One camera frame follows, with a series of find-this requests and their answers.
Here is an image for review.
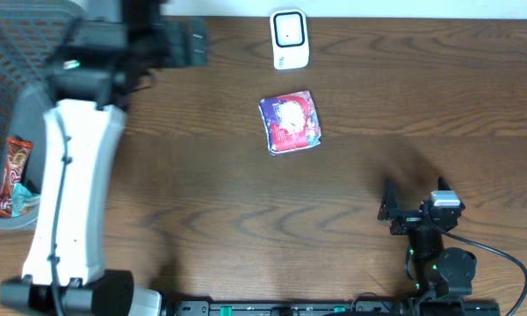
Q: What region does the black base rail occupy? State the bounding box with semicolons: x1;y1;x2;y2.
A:
162;300;500;316

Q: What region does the teal green wipes packet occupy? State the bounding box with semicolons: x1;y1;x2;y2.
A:
11;183;40;218

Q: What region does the red brown snack bar wrapper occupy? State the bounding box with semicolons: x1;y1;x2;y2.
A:
0;137;33;218

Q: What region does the purple red sanitary pad pack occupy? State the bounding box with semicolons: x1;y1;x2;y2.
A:
258;90;321;155

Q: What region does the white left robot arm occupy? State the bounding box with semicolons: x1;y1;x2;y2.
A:
0;1;207;316

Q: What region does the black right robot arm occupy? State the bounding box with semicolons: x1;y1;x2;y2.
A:
378;177;500;316

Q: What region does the white barcode scanner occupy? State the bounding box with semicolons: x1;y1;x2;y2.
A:
270;9;310;70

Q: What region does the grey plastic mesh basket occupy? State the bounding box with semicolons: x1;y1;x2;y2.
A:
0;0;87;231

